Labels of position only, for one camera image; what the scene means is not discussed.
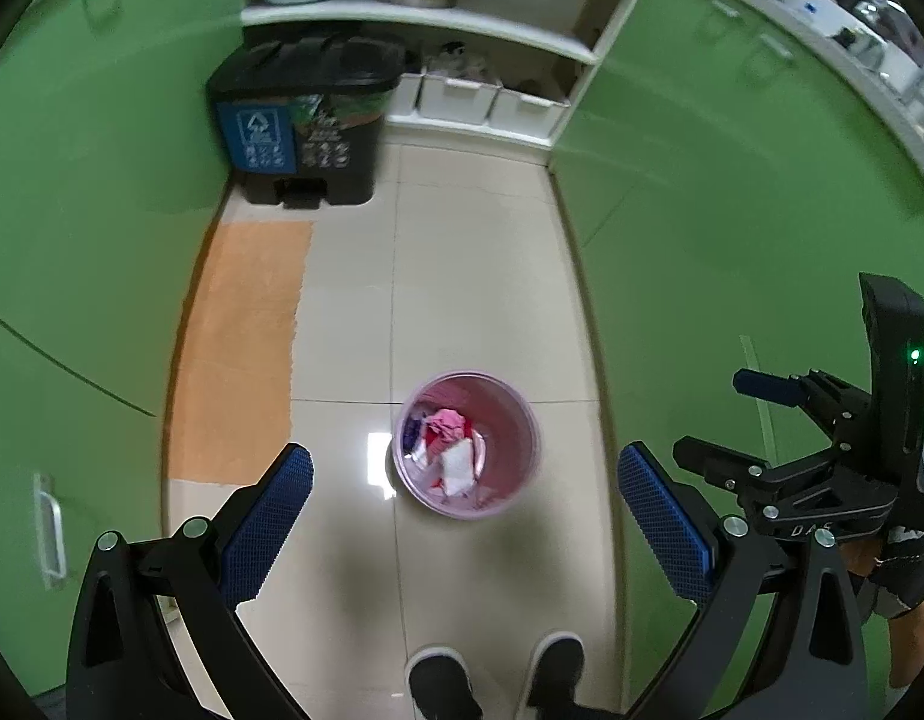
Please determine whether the person's right forearm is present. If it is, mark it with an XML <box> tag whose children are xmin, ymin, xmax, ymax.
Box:
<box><xmin>886</xmin><ymin>594</ymin><xmax>924</xmax><ymax>691</ymax></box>

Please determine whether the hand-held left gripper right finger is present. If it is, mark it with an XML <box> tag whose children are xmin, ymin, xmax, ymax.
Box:
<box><xmin>616</xmin><ymin>441</ymin><xmax>872</xmax><ymax>720</ymax></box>

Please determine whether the pink cloth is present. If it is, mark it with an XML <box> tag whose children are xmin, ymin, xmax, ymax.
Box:
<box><xmin>427</xmin><ymin>408</ymin><xmax>472</xmax><ymax>443</ymax></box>

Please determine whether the orange floor mat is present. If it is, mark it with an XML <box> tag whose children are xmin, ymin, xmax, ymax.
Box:
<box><xmin>166</xmin><ymin>219</ymin><xmax>314</xmax><ymax>482</ymax></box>

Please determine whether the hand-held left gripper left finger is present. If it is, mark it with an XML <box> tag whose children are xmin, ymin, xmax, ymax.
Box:
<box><xmin>66</xmin><ymin>442</ymin><xmax>315</xmax><ymax>720</ymax></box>

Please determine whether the white storage box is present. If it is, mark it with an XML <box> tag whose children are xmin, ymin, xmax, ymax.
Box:
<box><xmin>487</xmin><ymin>85</ymin><xmax>574</xmax><ymax>145</ymax></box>
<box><xmin>417</xmin><ymin>69</ymin><xmax>503</xmax><ymax>127</ymax></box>
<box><xmin>385</xmin><ymin>69</ymin><xmax>425</xmax><ymax>121</ymax></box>

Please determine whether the black pedal bin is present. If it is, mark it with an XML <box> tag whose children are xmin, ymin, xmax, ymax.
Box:
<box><xmin>205</xmin><ymin>31</ymin><xmax>407</xmax><ymax>209</ymax></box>

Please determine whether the pink waste basket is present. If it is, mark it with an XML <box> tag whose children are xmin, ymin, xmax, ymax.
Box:
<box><xmin>391</xmin><ymin>372</ymin><xmax>541</xmax><ymax>522</ymax></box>

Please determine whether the silver cabinet handle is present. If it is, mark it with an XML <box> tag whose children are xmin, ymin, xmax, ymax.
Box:
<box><xmin>33</xmin><ymin>471</ymin><xmax>67</xmax><ymax>592</ymax></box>

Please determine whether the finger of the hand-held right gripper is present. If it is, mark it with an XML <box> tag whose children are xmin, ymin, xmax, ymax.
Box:
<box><xmin>672</xmin><ymin>434</ymin><xmax>779</xmax><ymax>496</ymax></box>
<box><xmin>733</xmin><ymin>368</ymin><xmax>817</xmax><ymax>407</ymax></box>

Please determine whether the white shelf unit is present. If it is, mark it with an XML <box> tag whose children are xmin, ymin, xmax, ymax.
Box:
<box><xmin>241</xmin><ymin>0</ymin><xmax>662</xmax><ymax>173</ymax></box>

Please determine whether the black shoe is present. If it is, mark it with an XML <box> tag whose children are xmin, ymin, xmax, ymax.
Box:
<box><xmin>405</xmin><ymin>651</ymin><xmax>484</xmax><ymax>720</ymax></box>
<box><xmin>523</xmin><ymin>631</ymin><xmax>586</xmax><ymax>712</ymax></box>

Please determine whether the person's right hand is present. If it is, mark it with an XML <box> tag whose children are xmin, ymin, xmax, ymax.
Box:
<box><xmin>843</xmin><ymin>527</ymin><xmax>924</xmax><ymax>620</ymax></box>

